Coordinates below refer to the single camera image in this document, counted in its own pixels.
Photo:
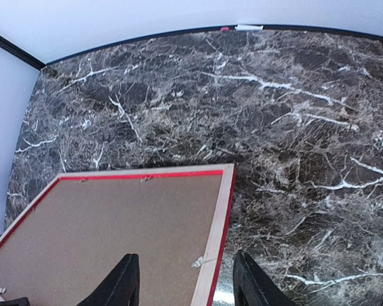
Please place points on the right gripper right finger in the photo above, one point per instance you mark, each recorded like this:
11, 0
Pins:
252, 286

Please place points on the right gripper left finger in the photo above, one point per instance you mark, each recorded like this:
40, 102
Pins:
120, 287

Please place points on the red wooden picture frame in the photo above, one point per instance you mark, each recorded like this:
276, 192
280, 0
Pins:
220, 223

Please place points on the brown backing board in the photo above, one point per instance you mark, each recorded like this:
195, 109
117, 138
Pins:
99, 239

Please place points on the left black corner post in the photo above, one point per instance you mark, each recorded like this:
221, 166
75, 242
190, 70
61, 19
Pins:
20, 54

